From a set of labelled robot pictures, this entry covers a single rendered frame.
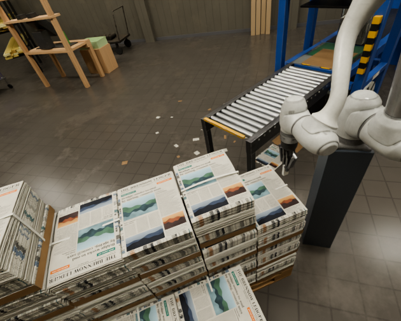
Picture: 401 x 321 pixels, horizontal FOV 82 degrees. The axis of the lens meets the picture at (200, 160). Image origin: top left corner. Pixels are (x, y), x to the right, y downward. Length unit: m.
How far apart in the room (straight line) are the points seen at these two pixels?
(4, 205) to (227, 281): 1.04
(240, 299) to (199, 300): 0.20
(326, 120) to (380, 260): 1.53
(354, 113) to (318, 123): 0.39
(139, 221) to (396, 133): 1.08
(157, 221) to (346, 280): 1.51
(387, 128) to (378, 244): 1.33
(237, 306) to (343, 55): 1.15
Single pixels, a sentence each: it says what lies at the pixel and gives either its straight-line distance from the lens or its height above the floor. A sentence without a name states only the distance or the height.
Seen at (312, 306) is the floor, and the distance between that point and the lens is 1.99.
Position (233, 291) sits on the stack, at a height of 0.60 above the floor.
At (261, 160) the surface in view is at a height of 0.01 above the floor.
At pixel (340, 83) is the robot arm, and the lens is 0.96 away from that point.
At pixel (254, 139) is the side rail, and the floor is 0.80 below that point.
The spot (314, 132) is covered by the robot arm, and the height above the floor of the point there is 1.33.
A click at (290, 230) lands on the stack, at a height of 0.70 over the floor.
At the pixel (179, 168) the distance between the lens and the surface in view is 1.20.
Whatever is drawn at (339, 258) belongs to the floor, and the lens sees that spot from 2.17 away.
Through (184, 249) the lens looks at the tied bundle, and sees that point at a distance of 1.07.
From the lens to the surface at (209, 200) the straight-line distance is 1.03.
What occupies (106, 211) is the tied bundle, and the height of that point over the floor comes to 1.06.
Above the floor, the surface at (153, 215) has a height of 1.07.
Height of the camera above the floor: 1.87
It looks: 42 degrees down
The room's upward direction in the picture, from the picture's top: 12 degrees counter-clockwise
